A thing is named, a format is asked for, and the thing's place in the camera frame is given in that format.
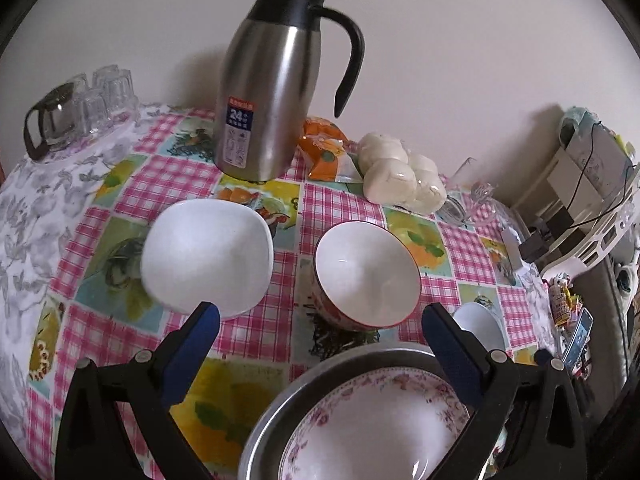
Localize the small clear glass cup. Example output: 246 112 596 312
92 64 137 118
72 74 108 136

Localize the pink checked fruit tablecloth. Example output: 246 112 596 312
25 105 561 480

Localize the floral round plate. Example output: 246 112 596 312
279 366 473 480

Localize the clear glass mug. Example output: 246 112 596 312
442 157 501 226

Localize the white chair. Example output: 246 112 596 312
510 157 640 273

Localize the orange snack packet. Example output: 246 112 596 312
298 116 366 183

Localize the yellow candy packet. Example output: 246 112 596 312
547 272 583 328

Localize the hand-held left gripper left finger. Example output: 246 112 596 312
55 301 221 480

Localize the glass teapot with black handle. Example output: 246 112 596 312
24 82 83 162

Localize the grey sofa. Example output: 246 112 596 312
575 252 640 411

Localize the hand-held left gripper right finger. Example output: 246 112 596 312
421 302 588 480

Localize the bag of steamed buns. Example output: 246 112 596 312
360 131 448 213

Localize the strawberry print bowl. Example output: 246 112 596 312
311 221 422 333

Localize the stainless steel thermos jug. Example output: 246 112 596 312
212 0 366 183

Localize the black cable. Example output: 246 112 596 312
570 120 640 241

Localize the smartphone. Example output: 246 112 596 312
562 307 595 368

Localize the light blue bowl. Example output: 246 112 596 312
451 302 507 353

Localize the small white bowl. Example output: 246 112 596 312
140 198 274 322

